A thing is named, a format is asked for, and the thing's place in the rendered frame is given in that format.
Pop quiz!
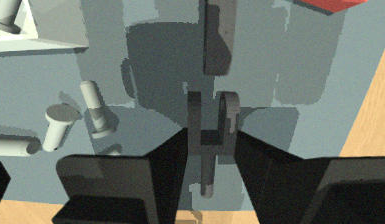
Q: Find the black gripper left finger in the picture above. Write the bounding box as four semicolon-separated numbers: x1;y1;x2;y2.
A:
56;128;188;224

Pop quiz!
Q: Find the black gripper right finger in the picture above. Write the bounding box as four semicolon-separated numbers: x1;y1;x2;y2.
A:
234;130;385;224

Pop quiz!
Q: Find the salmon-red block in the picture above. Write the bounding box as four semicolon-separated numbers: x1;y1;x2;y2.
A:
300;0;367;13

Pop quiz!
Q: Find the white divided parts tray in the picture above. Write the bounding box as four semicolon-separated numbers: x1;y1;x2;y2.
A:
0;0;89;52

